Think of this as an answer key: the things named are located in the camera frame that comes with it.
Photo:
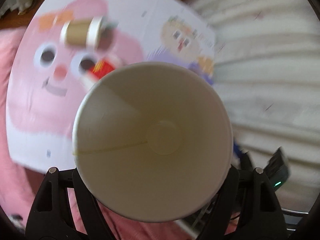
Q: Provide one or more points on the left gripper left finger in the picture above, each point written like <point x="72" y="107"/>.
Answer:
<point x="50" y="216"/>

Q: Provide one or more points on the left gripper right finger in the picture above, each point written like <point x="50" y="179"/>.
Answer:
<point x="246" y="208"/>

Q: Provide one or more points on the tall red paper cup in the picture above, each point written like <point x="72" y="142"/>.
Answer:
<point x="152" y="141"/>

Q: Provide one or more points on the small red paper cup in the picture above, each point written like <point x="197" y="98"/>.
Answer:
<point x="99" y="70"/>

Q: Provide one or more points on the brown kraft paper cup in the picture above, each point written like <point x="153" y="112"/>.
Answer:
<point x="83" y="32"/>

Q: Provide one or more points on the white floral curtain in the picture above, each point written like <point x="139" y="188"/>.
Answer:
<point x="267" y="74"/>

